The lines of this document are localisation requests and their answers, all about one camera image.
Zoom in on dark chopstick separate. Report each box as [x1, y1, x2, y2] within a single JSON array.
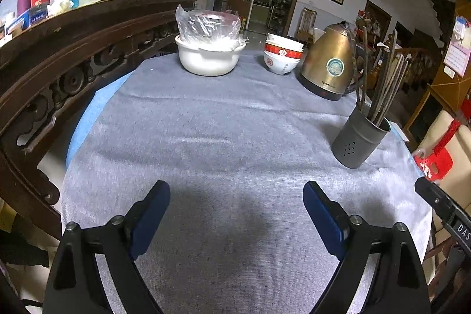
[[368, 49, 394, 123]]

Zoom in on blue round table cover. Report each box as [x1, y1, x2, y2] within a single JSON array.
[[65, 72, 132, 168]]

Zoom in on wooden chair far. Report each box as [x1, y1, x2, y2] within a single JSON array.
[[295, 7, 317, 43]]

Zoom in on white bowl with plastic bag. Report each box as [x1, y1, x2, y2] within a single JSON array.
[[175, 6, 247, 77]]

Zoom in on grey table cloth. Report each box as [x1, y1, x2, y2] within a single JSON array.
[[60, 51, 432, 313]]

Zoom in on grey metal utensil cup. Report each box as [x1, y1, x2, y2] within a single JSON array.
[[331, 107, 390, 169]]

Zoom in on wall calendar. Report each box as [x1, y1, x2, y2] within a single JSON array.
[[444, 17, 471, 77]]

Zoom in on gold electric kettle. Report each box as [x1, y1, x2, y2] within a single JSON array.
[[298, 21, 365, 101]]

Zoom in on red white stacked bowls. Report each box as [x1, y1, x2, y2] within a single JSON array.
[[263, 34, 304, 75]]

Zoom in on dark chopstick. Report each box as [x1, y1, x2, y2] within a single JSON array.
[[346, 29, 362, 112], [379, 57, 409, 123], [373, 54, 407, 125], [368, 29, 398, 126]]

